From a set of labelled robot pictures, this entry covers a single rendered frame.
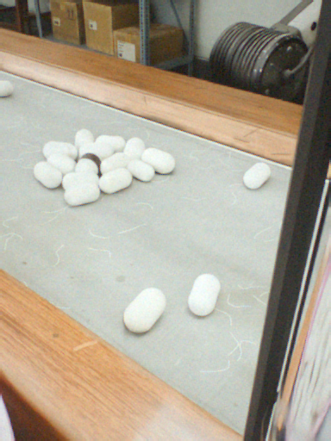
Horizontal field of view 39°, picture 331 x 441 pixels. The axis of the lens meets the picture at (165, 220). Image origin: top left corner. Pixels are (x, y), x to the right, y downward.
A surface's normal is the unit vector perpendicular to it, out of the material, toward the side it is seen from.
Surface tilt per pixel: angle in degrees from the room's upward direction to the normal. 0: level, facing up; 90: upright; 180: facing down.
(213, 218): 0
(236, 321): 0
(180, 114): 45
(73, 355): 0
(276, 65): 89
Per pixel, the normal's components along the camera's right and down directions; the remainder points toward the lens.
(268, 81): 0.57, 0.48
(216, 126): -0.44, -0.26
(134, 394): 0.00, -0.82
